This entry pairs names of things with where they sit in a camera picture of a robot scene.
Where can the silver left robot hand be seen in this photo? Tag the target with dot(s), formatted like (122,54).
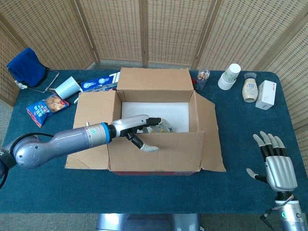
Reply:
(127,124)

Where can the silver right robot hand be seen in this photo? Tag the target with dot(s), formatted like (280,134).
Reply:
(281,170)

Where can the clear plastic bottle blue label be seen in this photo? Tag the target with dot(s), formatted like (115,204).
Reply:
(164,126)

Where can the red cardboard shipping box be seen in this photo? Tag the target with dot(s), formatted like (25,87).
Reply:
(168,154)

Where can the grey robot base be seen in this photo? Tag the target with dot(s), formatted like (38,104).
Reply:
(144,222)

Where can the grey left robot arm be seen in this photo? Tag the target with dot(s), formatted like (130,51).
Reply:
(72,142)

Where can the blue white toothpaste box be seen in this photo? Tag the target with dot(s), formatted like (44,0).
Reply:
(96,83)

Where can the dark blue cloth-covered table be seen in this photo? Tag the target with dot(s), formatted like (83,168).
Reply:
(96,192)

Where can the white carton box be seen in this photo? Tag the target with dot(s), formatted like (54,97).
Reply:
(265,96)

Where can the white foam sheet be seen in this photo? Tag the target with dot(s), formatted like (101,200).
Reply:
(168,110)

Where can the light blue plastic mug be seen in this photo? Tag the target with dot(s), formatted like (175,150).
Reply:
(66,87)

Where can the blue cookie snack bag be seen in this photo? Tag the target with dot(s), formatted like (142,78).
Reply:
(45,108)

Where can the mayonnaise squeeze bottle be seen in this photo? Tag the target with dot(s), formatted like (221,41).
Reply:
(250,90)

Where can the small clear snack bottle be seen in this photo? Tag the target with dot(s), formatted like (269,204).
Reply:
(203,77)

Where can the wicker folding screen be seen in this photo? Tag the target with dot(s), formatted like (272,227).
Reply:
(168,29)

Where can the stack of white paper cups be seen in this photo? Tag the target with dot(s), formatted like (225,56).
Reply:
(225,84)

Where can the small white plastic clip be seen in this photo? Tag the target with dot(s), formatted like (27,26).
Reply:
(21,85)

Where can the blue towel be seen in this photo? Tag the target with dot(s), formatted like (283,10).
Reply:
(26,67)

